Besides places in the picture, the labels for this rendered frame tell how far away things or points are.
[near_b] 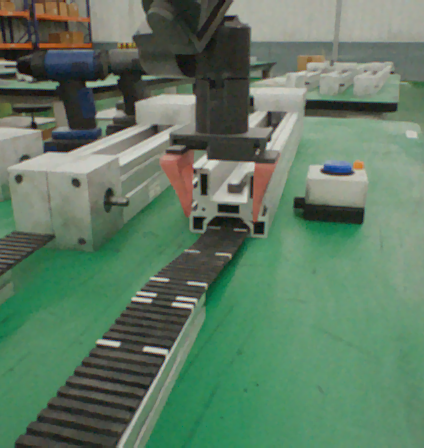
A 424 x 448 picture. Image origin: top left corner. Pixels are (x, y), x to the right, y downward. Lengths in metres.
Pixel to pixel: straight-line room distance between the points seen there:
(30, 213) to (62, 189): 0.06
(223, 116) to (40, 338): 0.27
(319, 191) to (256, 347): 0.32
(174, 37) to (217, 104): 0.08
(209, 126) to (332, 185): 0.22
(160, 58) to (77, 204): 0.18
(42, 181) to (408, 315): 0.40
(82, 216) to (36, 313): 0.15
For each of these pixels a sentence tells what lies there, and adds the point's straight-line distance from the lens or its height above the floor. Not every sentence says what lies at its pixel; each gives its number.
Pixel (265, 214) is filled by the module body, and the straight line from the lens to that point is 0.59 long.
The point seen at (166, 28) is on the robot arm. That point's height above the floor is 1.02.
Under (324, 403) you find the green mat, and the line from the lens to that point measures 0.35.
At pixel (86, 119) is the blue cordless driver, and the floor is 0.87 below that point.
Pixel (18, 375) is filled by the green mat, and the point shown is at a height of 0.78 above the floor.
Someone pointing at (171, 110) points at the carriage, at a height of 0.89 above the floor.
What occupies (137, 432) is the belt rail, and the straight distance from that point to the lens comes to 0.30.
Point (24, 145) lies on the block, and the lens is 0.83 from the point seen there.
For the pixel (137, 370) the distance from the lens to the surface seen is 0.32.
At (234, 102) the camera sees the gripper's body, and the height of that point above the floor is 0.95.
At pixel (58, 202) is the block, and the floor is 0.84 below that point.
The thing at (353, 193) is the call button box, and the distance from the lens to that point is 0.66.
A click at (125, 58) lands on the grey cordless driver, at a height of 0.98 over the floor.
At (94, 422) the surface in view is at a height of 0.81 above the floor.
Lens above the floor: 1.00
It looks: 21 degrees down
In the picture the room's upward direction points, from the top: straight up
